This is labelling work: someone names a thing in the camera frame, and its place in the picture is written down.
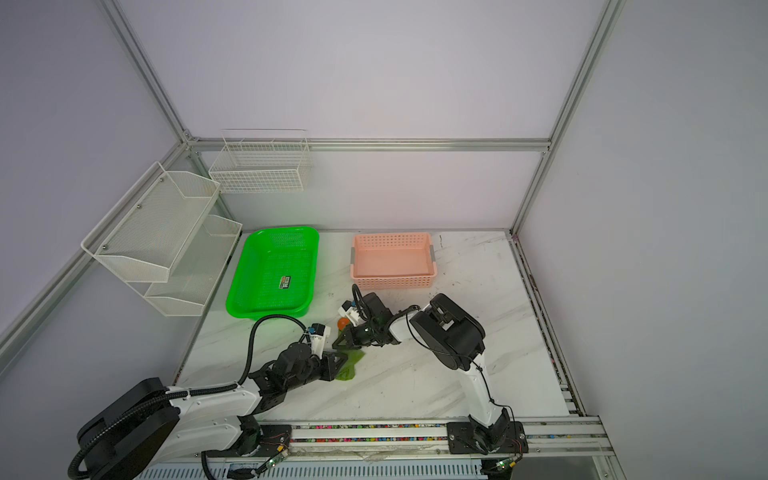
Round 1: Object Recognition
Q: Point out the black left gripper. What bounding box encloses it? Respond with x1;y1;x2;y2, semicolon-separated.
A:
286;351;348;392

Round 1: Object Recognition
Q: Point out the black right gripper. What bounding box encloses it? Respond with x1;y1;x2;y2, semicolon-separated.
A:
334;322;381;351

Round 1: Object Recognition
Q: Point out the green paper napkin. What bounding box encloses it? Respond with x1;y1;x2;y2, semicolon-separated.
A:
336;350;365;381

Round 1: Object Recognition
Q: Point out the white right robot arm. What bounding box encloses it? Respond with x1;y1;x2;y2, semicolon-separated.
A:
333;291;528;456

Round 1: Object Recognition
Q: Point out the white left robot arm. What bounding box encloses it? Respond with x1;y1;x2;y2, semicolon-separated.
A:
67;336;348;479

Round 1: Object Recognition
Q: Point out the pink perforated plastic basket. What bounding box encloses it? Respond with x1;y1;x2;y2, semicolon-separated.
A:
350;232;437;291

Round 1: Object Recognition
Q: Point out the bright green plastic basket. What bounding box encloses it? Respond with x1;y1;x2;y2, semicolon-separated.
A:
226;226;319;320

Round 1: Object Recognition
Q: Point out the white mesh two-tier shelf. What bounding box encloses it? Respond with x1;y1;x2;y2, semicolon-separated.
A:
81;163;242;317

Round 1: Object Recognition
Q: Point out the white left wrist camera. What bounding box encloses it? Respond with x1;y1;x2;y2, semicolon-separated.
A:
308;323;330;359

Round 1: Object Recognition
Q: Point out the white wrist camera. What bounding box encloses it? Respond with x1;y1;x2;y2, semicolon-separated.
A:
308;323;330;359
338;301;361;325

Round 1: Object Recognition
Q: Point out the black corrugated right cable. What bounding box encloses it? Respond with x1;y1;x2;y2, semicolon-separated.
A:
350;283;421;346

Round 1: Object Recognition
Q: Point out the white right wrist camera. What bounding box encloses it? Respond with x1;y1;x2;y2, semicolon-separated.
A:
338;301;361;325

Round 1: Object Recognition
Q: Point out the white wire basket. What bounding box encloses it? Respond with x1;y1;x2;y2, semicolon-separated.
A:
208;129;313;194

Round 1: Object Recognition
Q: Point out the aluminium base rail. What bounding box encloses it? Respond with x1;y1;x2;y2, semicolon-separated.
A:
134;416;616;466

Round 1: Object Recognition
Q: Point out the aluminium frame post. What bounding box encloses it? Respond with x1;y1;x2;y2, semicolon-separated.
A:
509;0;626;239

